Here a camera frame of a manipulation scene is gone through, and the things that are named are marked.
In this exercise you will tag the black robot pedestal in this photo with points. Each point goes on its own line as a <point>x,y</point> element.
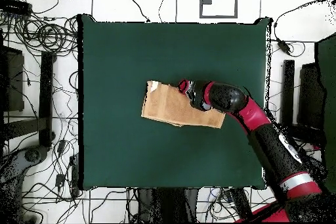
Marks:
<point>168,205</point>

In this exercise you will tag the black stand beam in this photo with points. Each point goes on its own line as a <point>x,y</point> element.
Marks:
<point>287,90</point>
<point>46,98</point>

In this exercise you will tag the tan terry towel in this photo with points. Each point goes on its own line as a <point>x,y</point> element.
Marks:
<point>168,108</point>

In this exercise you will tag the dark green table cloth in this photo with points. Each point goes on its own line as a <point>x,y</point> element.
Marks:
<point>131,155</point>

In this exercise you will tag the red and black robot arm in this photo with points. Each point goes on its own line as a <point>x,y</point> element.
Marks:
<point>275,145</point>

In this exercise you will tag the black power strip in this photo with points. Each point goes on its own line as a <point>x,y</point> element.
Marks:
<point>240,200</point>

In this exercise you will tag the office chair base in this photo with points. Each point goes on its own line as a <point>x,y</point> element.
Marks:
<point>31,155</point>

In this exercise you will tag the black power adapter box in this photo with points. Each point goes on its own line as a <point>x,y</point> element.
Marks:
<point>15,6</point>

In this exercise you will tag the black cross beam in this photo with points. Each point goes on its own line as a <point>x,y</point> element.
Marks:
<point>23,126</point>

